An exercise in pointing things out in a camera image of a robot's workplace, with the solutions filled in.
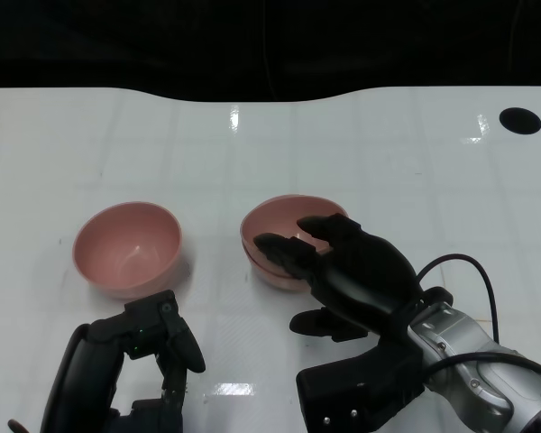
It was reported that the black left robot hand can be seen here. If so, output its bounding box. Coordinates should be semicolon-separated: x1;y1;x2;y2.
40;290;206;433

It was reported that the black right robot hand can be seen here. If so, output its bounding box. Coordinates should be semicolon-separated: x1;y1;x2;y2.
253;214;424;347

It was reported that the pink bowl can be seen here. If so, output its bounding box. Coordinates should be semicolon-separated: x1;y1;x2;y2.
240;193;349;277
242;243;316;292
71;201;184;302

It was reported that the black round table grommet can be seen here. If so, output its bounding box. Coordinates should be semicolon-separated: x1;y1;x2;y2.
499;106;541;135

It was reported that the black cloth backdrop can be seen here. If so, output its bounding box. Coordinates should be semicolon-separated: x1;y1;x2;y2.
0;0;541;104

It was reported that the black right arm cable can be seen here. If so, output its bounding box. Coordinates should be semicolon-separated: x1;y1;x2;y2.
414;253;541;389

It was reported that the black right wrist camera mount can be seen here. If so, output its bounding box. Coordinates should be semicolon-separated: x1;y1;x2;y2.
295;337;427;433

